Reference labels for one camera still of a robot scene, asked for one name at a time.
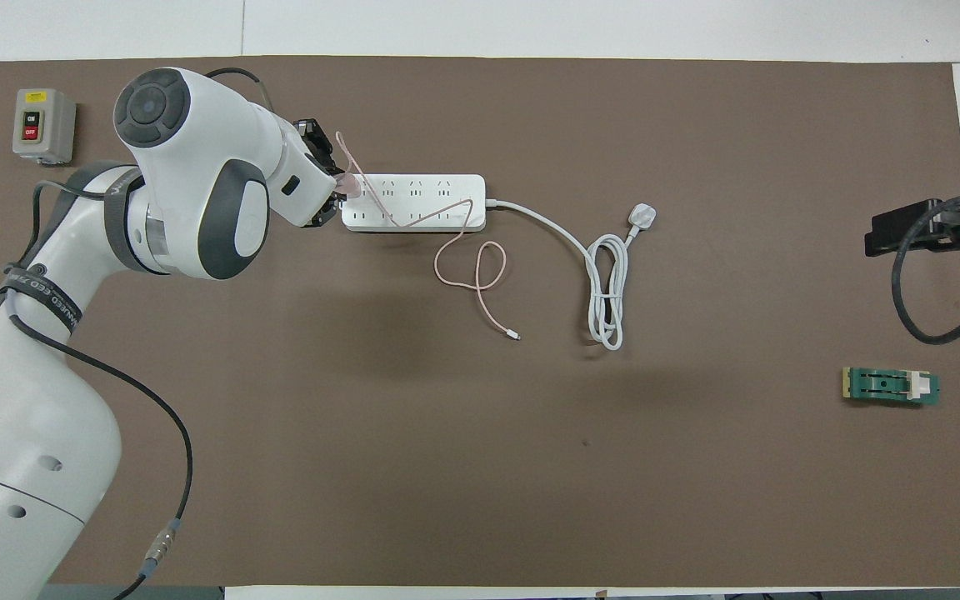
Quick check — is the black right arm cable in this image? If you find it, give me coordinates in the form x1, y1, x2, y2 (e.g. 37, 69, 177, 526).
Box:
891, 193, 960, 345

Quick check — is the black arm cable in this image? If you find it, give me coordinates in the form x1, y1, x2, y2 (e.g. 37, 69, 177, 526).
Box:
891, 193, 960, 345
0, 67, 270, 600

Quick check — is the brown table mat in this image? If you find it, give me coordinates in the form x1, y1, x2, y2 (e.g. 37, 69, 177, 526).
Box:
0, 56, 960, 588

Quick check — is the grey on-off switch box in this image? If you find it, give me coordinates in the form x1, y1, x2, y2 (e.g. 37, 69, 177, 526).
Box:
12, 88, 78, 166

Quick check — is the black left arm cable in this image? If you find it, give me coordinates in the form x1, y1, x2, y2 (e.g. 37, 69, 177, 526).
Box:
0, 67, 270, 600

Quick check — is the white power cord with plug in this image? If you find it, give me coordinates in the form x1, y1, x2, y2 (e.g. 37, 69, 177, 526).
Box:
484, 198, 658, 352

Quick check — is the pink charging cable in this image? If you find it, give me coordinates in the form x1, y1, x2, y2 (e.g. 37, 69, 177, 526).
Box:
334, 131, 523, 341

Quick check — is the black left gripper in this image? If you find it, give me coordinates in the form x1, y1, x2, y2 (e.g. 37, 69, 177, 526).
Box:
292, 118, 348, 229

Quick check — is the white power strip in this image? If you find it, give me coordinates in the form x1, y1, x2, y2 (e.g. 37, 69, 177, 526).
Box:
341, 173, 487, 233

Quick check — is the green knife switch yellow base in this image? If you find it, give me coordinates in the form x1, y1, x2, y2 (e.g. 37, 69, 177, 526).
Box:
842, 367, 941, 409

